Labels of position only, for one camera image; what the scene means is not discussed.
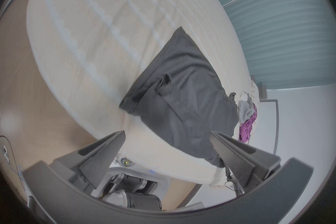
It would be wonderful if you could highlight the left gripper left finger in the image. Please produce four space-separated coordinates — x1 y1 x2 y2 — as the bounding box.
52 129 126 190

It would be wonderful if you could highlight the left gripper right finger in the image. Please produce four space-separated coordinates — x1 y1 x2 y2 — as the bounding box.
209 130 282 194

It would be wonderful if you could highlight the black T-shirt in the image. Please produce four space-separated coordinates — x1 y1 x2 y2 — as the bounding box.
119 26 239 168

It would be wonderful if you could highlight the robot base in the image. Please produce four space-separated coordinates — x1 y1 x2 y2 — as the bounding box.
90 156 205 211

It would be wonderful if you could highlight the purple satin garment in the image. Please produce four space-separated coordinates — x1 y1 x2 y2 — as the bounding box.
238 103 258 142

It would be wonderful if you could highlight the grey garment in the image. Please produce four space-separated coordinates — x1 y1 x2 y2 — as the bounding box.
237 98 256 124

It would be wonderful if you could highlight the white printed pillow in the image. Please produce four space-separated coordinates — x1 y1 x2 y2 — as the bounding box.
249 81 261 103

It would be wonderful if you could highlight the grey bedside table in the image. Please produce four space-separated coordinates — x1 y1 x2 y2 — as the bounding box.
251 75 267 99

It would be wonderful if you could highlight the white power strip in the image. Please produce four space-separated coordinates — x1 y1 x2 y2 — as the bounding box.
2 145 11 163

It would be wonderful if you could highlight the bed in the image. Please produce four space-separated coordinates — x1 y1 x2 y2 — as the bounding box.
26 0 279 188

